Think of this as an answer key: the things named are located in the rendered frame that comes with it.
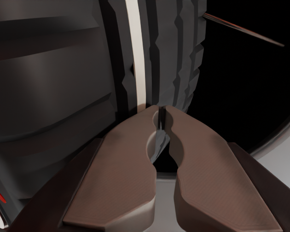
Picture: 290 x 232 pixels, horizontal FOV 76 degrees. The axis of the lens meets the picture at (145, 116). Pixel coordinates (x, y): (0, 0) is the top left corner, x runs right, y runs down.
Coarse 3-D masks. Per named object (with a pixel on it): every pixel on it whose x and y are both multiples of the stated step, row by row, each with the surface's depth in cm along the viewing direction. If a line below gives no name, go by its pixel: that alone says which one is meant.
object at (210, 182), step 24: (168, 120) 11; (192, 120) 10; (192, 144) 8; (216, 144) 8; (192, 168) 7; (216, 168) 7; (240, 168) 7; (192, 192) 6; (216, 192) 6; (240, 192) 6; (192, 216) 6; (216, 216) 6; (240, 216) 6; (264, 216) 6
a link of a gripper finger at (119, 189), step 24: (144, 120) 10; (120, 144) 8; (144, 144) 8; (96, 168) 7; (120, 168) 7; (144, 168) 7; (96, 192) 6; (120, 192) 6; (144, 192) 6; (72, 216) 5; (96, 216) 5; (120, 216) 5; (144, 216) 6
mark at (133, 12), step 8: (128, 0) 9; (136, 0) 9; (128, 8) 9; (136, 8) 10; (128, 16) 9; (136, 16) 10; (136, 24) 10; (136, 32) 10; (136, 40) 10; (136, 48) 10; (136, 56) 10; (136, 64) 10; (144, 64) 11; (136, 72) 10; (144, 72) 11; (136, 80) 11; (144, 80) 11; (136, 88) 11; (144, 88) 12; (144, 96) 12; (144, 104) 12
